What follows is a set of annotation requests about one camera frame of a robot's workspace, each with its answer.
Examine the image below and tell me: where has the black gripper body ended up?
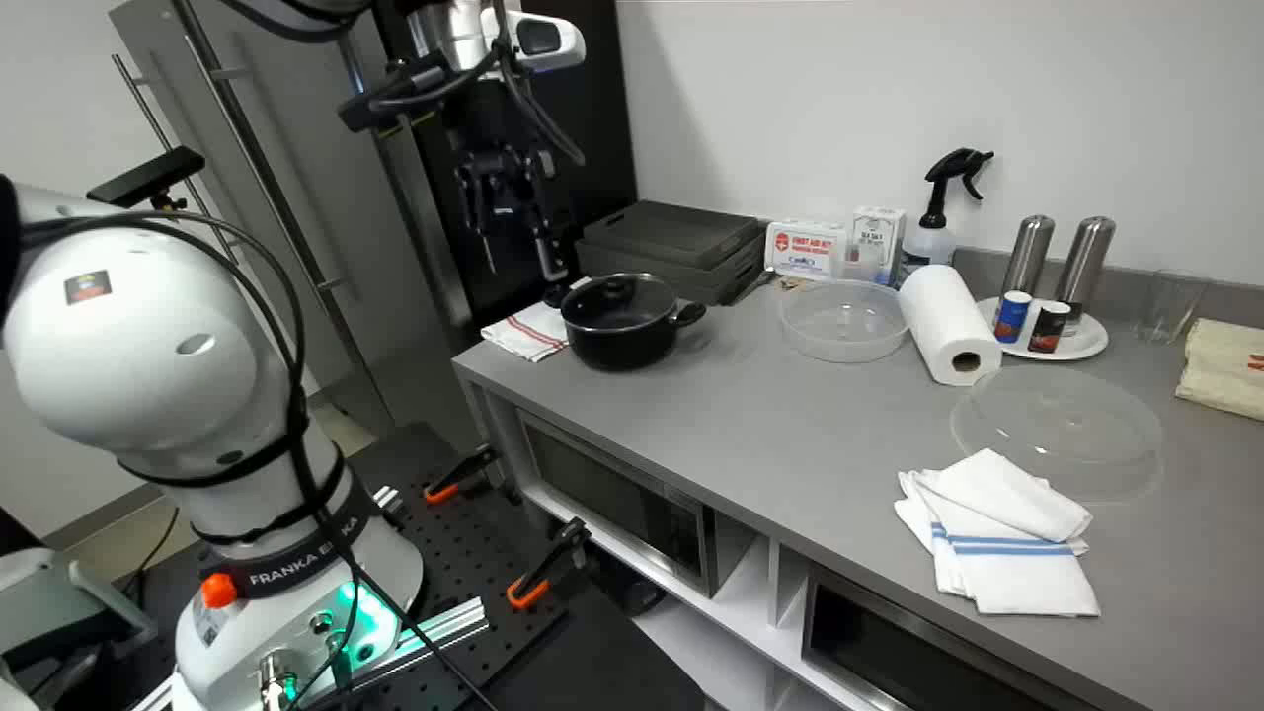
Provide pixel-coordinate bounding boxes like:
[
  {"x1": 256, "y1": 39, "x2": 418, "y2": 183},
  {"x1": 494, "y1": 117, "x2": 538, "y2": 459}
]
[{"x1": 450, "y1": 122, "x2": 564, "y2": 251}]

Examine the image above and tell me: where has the glass pot lid black knob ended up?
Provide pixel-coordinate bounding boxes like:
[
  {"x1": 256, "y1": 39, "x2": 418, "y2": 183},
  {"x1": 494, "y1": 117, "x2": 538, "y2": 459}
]
[{"x1": 560, "y1": 268, "x2": 683, "y2": 324}]

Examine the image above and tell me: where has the black cooking pot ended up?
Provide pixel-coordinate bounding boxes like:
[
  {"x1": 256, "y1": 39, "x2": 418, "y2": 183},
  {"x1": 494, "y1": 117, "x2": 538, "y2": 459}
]
[{"x1": 558, "y1": 268, "x2": 712, "y2": 374}]

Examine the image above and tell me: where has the white red-striped cloth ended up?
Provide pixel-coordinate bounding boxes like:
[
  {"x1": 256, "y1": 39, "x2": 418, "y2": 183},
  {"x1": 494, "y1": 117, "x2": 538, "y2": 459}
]
[{"x1": 479, "y1": 296, "x2": 573, "y2": 366}]

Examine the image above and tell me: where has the black backdrop panel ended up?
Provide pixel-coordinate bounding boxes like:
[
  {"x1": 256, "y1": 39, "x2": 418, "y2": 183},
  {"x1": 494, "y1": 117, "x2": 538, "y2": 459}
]
[{"x1": 392, "y1": 0, "x2": 639, "y2": 324}]

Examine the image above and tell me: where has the grey leaning panel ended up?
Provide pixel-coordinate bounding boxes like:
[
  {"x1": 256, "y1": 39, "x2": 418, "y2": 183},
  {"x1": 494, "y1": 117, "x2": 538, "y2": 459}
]
[{"x1": 109, "y1": 0, "x2": 479, "y2": 399}]

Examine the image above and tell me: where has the orange black clamp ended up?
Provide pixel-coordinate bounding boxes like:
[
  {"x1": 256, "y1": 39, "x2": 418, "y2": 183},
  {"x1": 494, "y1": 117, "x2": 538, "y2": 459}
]
[
  {"x1": 418, "y1": 446, "x2": 504, "y2": 509},
  {"x1": 504, "y1": 513, "x2": 593, "y2": 615}
]

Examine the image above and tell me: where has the steel counter cabinet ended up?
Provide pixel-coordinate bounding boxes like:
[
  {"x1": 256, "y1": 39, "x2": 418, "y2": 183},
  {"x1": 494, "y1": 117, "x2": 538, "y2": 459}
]
[{"x1": 450, "y1": 353, "x2": 1121, "y2": 711}]

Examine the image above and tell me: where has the white box red print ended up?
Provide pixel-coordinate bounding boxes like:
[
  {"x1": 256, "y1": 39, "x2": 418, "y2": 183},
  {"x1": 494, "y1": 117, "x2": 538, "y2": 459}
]
[{"x1": 763, "y1": 218, "x2": 845, "y2": 284}]

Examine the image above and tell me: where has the black perforated base board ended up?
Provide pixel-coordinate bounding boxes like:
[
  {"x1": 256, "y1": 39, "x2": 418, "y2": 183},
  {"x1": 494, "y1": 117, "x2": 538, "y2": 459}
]
[{"x1": 132, "y1": 418, "x2": 675, "y2": 711}]

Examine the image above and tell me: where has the small white carton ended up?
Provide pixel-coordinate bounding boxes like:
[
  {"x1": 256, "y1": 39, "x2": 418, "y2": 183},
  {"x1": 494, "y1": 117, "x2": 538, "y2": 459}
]
[{"x1": 843, "y1": 204, "x2": 908, "y2": 289}]

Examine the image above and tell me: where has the white spray bottle black trigger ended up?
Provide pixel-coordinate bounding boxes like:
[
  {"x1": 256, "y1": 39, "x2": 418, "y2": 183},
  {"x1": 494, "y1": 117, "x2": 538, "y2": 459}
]
[{"x1": 899, "y1": 146, "x2": 1001, "y2": 293}]

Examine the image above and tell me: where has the white paper towel roll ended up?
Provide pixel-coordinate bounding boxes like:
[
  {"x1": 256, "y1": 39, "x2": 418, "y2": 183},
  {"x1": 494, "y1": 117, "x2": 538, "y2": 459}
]
[{"x1": 899, "y1": 262, "x2": 1009, "y2": 391}]

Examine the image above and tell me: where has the small blue can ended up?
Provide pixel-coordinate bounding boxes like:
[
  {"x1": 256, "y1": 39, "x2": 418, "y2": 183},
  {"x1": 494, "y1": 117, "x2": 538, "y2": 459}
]
[{"x1": 992, "y1": 289, "x2": 1034, "y2": 349}]

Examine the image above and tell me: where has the steel cylinder shaker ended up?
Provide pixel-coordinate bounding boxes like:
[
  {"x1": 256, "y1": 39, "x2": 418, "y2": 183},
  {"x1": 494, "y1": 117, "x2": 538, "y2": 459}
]
[
  {"x1": 1058, "y1": 213, "x2": 1120, "y2": 314},
  {"x1": 1001, "y1": 213, "x2": 1058, "y2": 301}
]

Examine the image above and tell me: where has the small dark can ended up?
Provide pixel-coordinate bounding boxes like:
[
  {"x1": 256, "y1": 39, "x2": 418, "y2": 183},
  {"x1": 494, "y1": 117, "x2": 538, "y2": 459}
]
[{"x1": 1026, "y1": 296, "x2": 1076, "y2": 356}]

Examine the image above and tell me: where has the white blue-striped towel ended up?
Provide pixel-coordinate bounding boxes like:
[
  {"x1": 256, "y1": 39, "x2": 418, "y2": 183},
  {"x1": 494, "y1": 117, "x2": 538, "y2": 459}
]
[{"x1": 893, "y1": 446, "x2": 1105, "y2": 621}]

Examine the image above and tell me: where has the white round plate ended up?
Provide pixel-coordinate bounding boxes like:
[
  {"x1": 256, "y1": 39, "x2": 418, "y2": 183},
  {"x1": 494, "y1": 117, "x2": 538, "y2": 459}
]
[{"x1": 978, "y1": 293, "x2": 1116, "y2": 366}]

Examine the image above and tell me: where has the clear glass cup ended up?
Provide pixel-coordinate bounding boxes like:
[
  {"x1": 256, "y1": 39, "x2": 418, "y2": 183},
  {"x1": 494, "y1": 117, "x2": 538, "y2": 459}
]
[{"x1": 1133, "y1": 279, "x2": 1204, "y2": 349}]

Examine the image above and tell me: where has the pale yellow folded cloth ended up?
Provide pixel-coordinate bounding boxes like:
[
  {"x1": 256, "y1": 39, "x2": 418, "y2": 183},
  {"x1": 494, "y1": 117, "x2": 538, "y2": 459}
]
[{"x1": 1172, "y1": 313, "x2": 1264, "y2": 425}]

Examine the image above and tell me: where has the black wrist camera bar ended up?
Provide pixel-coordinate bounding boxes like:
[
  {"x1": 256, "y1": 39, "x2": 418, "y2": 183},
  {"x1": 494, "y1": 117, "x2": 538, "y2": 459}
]
[{"x1": 335, "y1": 60, "x2": 459, "y2": 135}]

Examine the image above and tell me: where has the black camera on stand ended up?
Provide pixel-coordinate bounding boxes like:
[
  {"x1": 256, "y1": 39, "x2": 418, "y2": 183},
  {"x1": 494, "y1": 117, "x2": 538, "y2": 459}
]
[{"x1": 85, "y1": 143, "x2": 211, "y2": 213}]

